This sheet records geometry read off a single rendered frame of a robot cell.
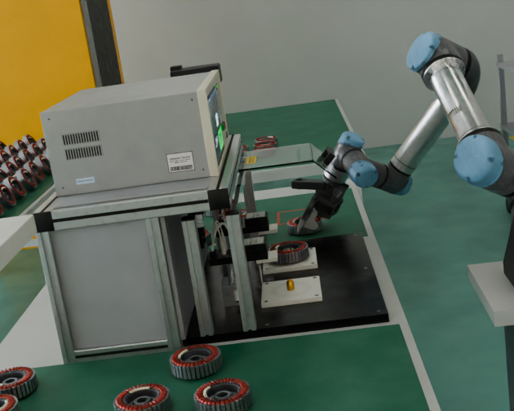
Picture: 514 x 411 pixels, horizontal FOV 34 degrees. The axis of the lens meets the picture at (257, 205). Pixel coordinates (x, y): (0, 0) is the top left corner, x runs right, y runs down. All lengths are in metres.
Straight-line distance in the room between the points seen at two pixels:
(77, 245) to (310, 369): 0.59
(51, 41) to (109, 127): 3.71
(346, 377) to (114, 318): 0.57
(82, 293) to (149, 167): 0.33
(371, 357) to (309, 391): 0.18
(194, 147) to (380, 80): 5.53
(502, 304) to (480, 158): 0.34
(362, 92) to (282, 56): 0.76
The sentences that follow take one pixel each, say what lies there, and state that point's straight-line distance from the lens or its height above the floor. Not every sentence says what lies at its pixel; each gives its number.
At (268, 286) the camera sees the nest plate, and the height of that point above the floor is 0.78.
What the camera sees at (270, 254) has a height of 0.88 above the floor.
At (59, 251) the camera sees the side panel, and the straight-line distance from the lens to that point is 1.95.
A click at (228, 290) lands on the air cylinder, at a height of 0.81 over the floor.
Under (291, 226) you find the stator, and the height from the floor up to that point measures 0.78.
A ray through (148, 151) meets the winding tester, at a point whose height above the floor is 1.19.
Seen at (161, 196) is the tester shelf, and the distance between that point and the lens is 1.86.
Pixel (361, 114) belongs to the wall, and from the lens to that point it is 7.44.
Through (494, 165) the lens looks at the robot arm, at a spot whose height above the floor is 1.05.
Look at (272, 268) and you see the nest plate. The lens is 2.30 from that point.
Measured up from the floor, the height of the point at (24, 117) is 0.90.
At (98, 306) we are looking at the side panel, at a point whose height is 0.88.
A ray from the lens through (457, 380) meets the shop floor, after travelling 3.31.
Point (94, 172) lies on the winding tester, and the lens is 2.01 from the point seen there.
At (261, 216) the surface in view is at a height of 0.92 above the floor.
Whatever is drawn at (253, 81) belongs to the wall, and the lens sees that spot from 7.37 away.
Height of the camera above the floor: 1.54
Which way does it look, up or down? 15 degrees down
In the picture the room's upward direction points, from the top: 8 degrees counter-clockwise
